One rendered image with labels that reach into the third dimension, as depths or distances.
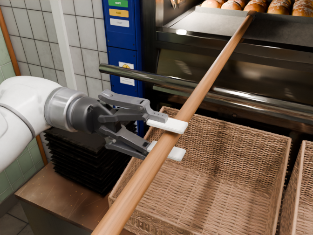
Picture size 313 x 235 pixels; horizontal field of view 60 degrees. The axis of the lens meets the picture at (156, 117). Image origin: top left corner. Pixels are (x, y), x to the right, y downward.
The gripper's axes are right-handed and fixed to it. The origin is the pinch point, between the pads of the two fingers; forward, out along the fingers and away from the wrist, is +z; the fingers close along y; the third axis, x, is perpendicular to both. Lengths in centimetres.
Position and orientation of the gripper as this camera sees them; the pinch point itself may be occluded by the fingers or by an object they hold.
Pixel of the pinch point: (168, 138)
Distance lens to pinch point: 51.0
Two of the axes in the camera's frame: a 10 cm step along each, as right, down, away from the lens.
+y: 0.0, 8.3, 5.6
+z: 9.1, 2.4, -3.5
